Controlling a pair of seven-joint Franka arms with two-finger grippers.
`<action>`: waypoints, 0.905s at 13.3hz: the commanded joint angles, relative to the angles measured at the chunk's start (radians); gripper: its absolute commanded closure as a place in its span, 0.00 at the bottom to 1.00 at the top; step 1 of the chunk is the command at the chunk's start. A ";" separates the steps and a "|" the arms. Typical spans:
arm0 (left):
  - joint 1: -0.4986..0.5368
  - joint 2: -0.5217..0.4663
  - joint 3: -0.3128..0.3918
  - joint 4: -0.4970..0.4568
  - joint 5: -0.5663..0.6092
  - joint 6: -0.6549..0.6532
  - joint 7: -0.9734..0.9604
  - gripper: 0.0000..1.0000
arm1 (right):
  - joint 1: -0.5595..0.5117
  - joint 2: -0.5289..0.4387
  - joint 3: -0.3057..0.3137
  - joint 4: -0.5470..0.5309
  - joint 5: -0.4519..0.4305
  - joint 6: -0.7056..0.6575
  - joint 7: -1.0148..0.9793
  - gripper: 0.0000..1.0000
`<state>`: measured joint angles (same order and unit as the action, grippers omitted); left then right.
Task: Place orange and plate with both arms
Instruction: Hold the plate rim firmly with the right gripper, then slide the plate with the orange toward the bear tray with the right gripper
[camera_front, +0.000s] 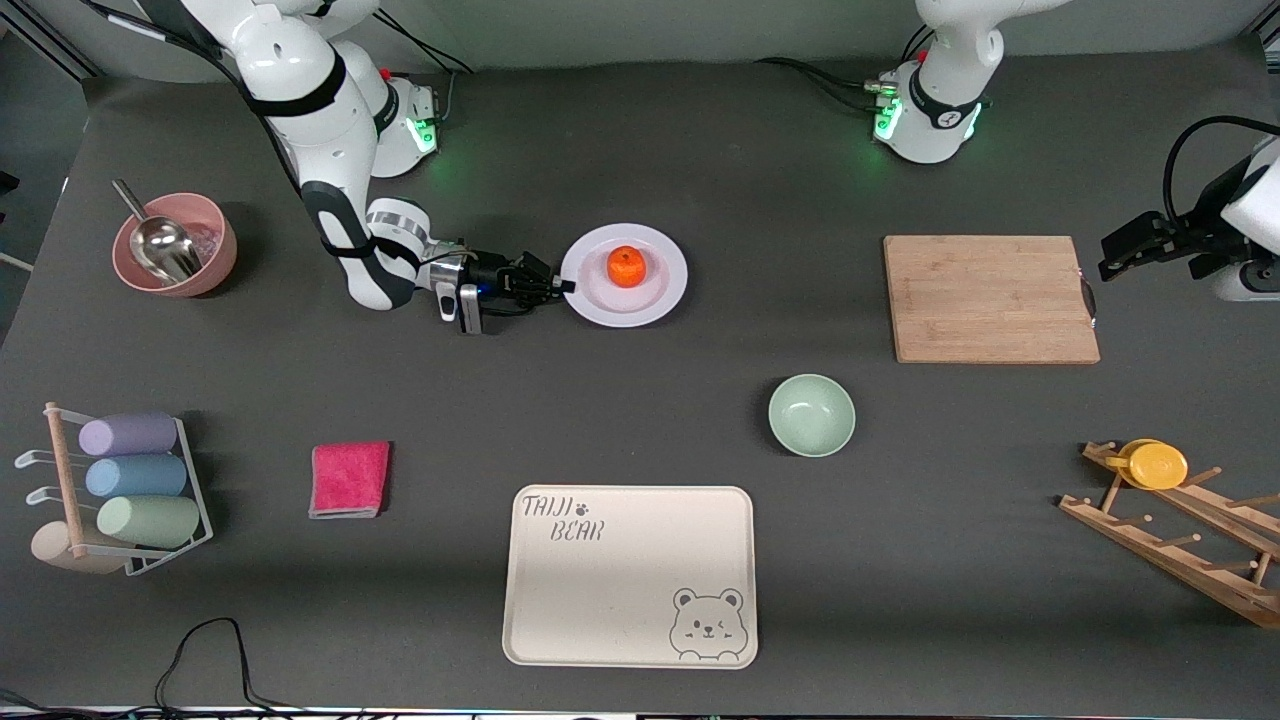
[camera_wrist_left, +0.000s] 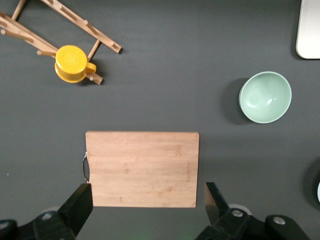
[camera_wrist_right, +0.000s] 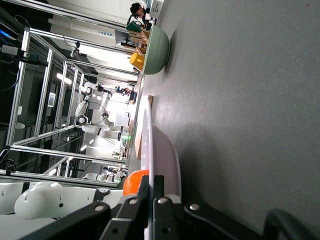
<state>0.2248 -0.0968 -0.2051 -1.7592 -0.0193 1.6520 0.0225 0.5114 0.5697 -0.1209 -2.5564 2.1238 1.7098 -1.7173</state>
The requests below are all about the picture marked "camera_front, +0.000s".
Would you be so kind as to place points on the pink folded cloth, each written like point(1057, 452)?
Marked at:
point(350, 480)

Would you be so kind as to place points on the pale green cup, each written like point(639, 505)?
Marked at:
point(150, 521)

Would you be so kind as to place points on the white round plate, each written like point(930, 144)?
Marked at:
point(625, 300)

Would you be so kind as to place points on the pink ribbed bowl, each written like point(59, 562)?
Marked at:
point(215, 260)

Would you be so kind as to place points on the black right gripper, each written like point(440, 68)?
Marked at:
point(492, 275)

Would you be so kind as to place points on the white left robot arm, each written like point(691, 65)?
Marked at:
point(945, 90)

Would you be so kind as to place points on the purple cup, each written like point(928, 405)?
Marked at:
point(130, 435)

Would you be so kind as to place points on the beige tray with bear print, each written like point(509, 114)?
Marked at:
point(620, 590)

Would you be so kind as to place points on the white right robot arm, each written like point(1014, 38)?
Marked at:
point(320, 120)

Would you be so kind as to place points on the shiny metal scoop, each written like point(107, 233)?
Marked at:
point(165, 248)

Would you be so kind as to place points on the wooden peg drying rack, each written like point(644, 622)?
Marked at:
point(1170, 545)

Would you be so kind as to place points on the blue cup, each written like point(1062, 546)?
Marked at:
point(135, 476)

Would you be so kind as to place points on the wooden cutting board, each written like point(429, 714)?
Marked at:
point(990, 300)

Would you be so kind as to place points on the beige cup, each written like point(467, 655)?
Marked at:
point(55, 548)

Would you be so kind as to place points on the orange fruit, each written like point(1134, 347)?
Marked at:
point(626, 266)

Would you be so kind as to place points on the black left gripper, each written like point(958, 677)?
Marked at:
point(1172, 241)

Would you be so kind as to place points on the yellow cup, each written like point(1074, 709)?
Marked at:
point(1158, 466)

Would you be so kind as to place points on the pale green bowl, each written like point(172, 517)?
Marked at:
point(812, 415)

